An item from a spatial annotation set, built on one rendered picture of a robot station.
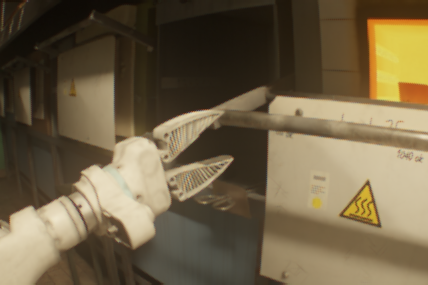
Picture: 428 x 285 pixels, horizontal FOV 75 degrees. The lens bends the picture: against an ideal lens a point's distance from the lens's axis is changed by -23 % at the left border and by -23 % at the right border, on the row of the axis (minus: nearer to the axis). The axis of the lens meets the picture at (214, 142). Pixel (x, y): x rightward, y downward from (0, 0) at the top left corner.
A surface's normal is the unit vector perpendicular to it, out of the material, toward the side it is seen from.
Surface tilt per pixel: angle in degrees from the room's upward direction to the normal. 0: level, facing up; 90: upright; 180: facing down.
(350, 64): 90
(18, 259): 82
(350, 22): 90
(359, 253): 90
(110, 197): 22
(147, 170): 89
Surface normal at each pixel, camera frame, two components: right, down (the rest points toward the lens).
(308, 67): -0.69, 0.13
